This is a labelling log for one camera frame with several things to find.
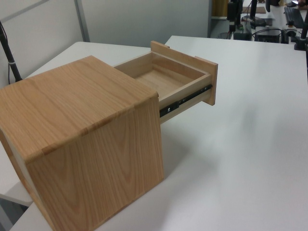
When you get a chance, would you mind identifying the light oak wooden cabinet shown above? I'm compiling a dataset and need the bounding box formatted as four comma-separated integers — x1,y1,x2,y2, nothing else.
0,55,166,231

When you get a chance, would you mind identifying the black tripod pole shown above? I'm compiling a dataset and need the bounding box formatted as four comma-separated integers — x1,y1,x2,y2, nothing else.
0,20,24,83

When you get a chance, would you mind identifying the black metal drawer slide rail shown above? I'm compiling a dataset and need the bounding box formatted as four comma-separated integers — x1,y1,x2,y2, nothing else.
158,83,214,119

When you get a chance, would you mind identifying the black monitor stand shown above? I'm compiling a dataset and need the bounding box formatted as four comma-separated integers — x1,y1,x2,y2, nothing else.
244,0,260,23

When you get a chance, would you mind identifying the wooden drawer with black handle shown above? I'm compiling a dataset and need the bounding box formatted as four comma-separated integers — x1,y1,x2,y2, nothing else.
113,40,219,126

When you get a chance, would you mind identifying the black desktop computer box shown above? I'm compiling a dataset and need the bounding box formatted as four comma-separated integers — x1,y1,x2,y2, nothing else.
254,28,283,44

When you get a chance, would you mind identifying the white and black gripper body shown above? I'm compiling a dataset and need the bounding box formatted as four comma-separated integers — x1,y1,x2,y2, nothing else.
227,0,239,21

